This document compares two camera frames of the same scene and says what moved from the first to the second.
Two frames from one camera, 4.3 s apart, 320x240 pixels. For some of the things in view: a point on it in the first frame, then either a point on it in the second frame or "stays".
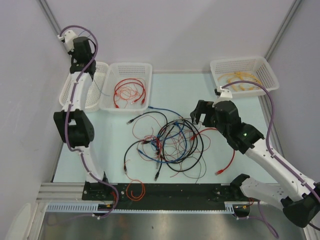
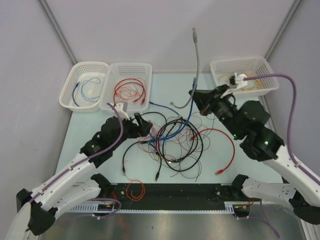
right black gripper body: (209, 120) → (219, 107)
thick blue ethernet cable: (182, 130) → (182, 129)
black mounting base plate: (137, 193) stays
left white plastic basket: (95, 93) stays
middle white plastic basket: (127, 88) stays
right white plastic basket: (256, 69) stays
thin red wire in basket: (127, 93) stays
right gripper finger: (195, 116) → (202, 97)
